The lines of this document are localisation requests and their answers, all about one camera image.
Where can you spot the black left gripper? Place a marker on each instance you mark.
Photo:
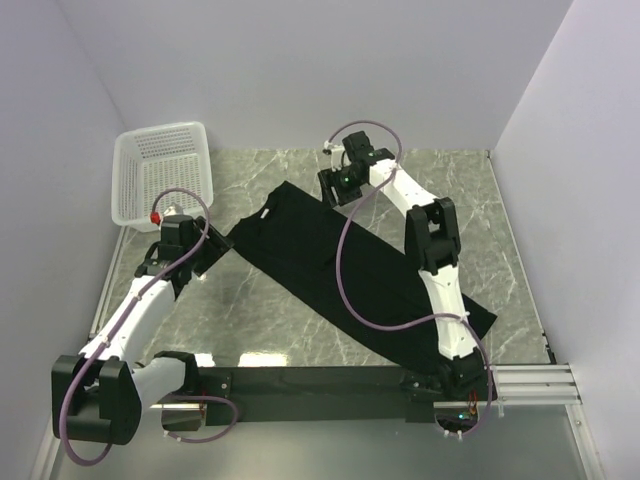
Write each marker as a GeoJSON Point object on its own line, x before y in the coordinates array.
{"type": "Point", "coordinates": [216, 245]}

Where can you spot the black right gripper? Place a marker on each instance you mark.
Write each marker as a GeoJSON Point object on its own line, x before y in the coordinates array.
{"type": "Point", "coordinates": [329, 179]}

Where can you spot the black t-shirt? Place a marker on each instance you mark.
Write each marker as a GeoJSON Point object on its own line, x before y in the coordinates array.
{"type": "Point", "coordinates": [293, 239]}

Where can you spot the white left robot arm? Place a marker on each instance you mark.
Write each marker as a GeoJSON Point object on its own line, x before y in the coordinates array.
{"type": "Point", "coordinates": [99, 394]}

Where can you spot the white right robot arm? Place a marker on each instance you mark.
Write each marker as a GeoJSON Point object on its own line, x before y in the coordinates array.
{"type": "Point", "coordinates": [431, 242]}

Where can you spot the white plastic basket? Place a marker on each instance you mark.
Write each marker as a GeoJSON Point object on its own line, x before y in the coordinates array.
{"type": "Point", "coordinates": [168, 164]}

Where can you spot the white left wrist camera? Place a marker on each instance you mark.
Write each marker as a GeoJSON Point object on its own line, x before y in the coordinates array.
{"type": "Point", "coordinates": [174, 211]}

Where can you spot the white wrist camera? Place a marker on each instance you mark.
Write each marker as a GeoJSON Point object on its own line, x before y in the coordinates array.
{"type": "Point", "coordinates": [174, 211]}
{"type": "Point", "coordinates": [335, 152]}

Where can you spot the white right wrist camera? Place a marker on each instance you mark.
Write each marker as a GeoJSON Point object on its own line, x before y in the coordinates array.
{"type": "Point", "coordinates": [335, 152]}

